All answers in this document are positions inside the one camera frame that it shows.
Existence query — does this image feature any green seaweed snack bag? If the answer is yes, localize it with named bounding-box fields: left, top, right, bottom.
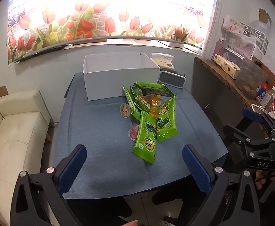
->
left=122, top=86, right=141, bottom=121
left=156, top=96, right=178, bottom=142
left=132, top=111, right=157, bottom=164

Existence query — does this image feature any green seaweed snack bag front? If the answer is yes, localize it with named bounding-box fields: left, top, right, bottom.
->
left=132, top=111, right=157, bottom=164

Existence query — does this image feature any yellow jelly cup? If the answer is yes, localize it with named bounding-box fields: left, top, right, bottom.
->
left=151, top=94, right=161, bottom=106
left=149, top=106, right=159, bottom=119

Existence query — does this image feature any pink jelly cup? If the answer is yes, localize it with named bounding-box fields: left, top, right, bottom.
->
left=128, top=124, right=139, bottom=141

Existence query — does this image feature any clear jelly cup with lid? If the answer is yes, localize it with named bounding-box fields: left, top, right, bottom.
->
left=120, top=103, right=131, bottom=118

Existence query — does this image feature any green pea snack packet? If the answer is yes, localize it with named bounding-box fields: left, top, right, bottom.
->
left=133, top=82, right=175, bottom=97

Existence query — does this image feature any person's left hand fingertip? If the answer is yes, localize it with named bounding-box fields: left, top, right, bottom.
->
left=122, top=220, right=138, bottom=226

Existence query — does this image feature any plastic bottle red cap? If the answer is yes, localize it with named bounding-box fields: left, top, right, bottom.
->
left=256, top=81, right=268, bottom=103

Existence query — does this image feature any wooden side shelf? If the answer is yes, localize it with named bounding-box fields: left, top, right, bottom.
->
left=194, top=56, right=265, bottom=110

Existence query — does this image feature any clear plastic container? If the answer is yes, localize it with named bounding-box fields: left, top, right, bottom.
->
left=235, top=57, right=267, bottom=99

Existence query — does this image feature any beige patterned carton box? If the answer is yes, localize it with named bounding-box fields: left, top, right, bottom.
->
left=213, top=54, right=240, bottom=80

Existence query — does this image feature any clear drawer organizer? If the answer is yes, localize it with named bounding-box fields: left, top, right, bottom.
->
left=222, top=23, right=270, bottom=61

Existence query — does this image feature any cream leather sofa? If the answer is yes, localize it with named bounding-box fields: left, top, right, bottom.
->
left=0, top=90, right=51, bottom=225

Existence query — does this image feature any pink bottle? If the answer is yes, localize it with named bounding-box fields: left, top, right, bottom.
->
left=213, top=37, right=225, bottom=58

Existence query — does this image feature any blue tablecloth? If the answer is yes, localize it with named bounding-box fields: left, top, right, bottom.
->
left=53, top=73, right=227, bottom=199

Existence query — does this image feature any black grey bluetooth speaker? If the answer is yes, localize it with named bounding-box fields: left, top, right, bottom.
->
left=158, top=68, right=186, bottom=89

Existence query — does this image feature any floral tissue pack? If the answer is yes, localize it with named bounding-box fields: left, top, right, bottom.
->
left=222, top=15, right=244, bottom=34

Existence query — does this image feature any tissue box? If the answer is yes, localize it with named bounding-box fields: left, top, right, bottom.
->
left=151, top=53, right=175, bottom=70

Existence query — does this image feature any white storage box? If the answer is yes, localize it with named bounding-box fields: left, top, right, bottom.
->
left=82, top=52, right=161, bottom=101

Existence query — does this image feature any tulip flower window blind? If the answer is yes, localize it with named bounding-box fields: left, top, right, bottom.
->
left=6, top=0, right=215, bottom=64

